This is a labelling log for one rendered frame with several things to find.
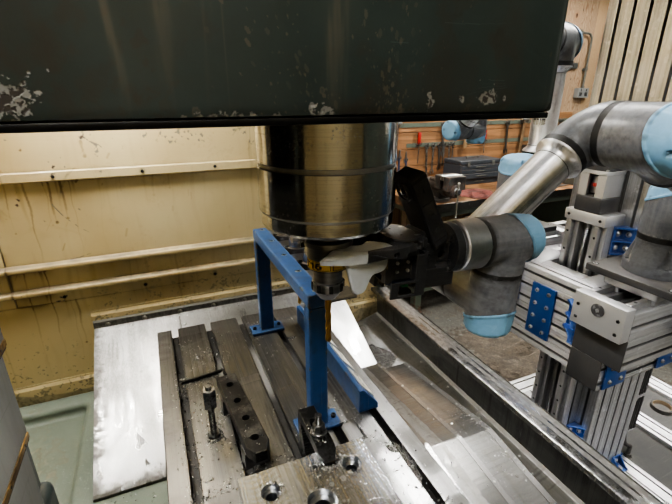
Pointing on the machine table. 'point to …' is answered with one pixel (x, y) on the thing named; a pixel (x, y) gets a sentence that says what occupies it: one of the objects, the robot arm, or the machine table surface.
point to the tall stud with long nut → (211, 410)
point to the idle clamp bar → (257, 454)
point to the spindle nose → (327, 179)
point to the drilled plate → (359, 490)
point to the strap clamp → (308, 418)
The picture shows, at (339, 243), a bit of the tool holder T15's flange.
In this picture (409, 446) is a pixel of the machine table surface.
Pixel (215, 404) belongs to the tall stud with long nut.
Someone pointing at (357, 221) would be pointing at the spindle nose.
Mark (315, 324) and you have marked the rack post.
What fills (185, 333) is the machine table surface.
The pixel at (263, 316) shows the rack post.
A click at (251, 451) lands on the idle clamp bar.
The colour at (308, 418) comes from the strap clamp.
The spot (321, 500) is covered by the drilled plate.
